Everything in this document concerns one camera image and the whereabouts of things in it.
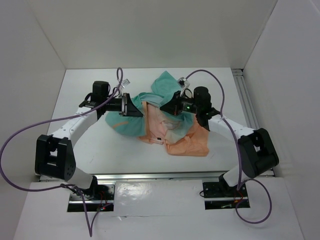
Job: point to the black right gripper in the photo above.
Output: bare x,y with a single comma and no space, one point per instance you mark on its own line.
174,106

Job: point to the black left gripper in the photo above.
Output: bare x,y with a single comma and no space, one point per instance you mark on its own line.
128,109

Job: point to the teal and orange jacket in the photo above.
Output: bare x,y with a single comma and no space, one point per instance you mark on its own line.
181,135

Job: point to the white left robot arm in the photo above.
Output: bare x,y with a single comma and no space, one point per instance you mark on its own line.
54,156

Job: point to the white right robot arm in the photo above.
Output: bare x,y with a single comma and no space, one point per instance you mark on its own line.
255,149

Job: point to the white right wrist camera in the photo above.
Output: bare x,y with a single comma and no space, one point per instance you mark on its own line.
183,82

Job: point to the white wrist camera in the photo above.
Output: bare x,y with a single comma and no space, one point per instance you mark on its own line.
183,82
125,83

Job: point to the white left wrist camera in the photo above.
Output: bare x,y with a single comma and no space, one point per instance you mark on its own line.
125,83

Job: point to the aluminium right side rail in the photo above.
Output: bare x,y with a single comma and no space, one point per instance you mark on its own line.
245,99

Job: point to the aluminium front table rail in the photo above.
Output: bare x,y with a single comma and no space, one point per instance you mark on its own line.
160,176

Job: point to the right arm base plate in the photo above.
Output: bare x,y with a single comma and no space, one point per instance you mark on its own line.
216,199

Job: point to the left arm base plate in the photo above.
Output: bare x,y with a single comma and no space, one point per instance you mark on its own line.
103,200

